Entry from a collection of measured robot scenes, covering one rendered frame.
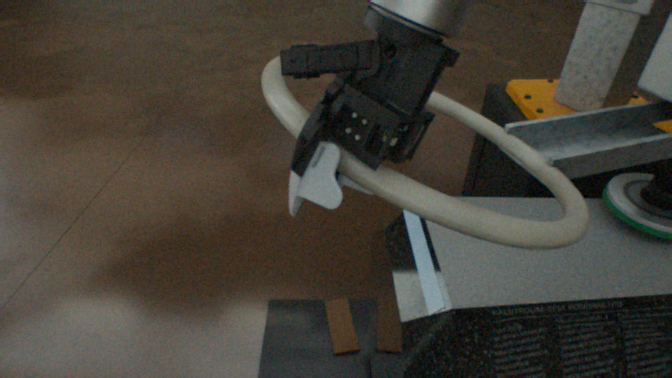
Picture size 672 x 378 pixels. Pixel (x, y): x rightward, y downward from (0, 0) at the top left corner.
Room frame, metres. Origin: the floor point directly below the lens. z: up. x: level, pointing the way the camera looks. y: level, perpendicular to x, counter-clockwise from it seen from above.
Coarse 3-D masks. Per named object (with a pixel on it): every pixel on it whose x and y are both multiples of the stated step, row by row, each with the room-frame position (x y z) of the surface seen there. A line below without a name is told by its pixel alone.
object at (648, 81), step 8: (664, 32) 0.81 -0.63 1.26; (664, 40) 0.80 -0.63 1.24; (656, 48) 0.81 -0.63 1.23; (664, 48) 0.79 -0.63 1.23; (656, 56) 0.80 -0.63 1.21; (664, 56) 0.79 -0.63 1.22; (648, 64) 0.81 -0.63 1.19; (656, 64) 0.79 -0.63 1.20; (664, 64) 0.78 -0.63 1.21; (648, 72) 0.80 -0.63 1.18; (656, 72) 0.79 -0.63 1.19; (664, 72) 0.77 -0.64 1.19; (640, 80) 0.81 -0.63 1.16; (648, 80) 0.79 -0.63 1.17; (656, 80) 0.78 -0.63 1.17; (664, 80) 0.77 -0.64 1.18; (640, 88) 0.80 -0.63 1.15; (648, 88) 0.79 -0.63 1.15; (656, 88) 0.77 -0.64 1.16; (664, 88) 0.76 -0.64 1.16; (664, 96) 0.76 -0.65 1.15
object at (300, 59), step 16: (304, 48) 0.40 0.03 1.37; (320, 48) 0.38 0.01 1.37; (336, 48) 0.37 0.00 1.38; (352, 48) 0.36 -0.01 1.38; (368, 48) 0.36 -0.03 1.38; (288, 64) 0.40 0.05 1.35; (304, 64) 0.39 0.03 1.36; (320, 64) 0.38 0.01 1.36; (336, 64) 0.37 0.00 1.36; (352, 64) 0.36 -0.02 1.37; (368, 64) 0.35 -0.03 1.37; (304, 80) 0.41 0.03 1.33
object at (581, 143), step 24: (552, 120) 0.68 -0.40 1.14; (576, 120) 0.69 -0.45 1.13; (600, 120) 0.71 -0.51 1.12; (624, 120) 0.74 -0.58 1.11; (648, 120) 0.76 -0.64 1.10; (528, 144) 0.66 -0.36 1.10; (552, 144) 0.66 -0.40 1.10; (576, 144) 0.66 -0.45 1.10; (600, 144) 0.67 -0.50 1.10; (624, 144) 0.59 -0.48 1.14; (648, 144) 0.61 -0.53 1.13; (576, 168) 0.56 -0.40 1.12; (600, 168) 0.58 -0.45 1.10
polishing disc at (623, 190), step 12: (612, 180) 0.82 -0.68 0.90; (624, 180) 0.82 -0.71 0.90; (636, 180) 0.82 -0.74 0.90; (648, 180) 0.82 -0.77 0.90; (612, 192) 0.77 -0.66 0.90; (624, 192) 0.77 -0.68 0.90; (636, 192) 0.77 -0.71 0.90; (624, 204) 0.73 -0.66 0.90; (636, 204) 0.73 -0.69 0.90; (648, 204) 0.73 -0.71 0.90; (636, 216) 0.69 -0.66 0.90; (648, 216) 0.69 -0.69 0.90; (660, 216) 0.69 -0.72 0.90; (660, 228) 0.65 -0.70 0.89
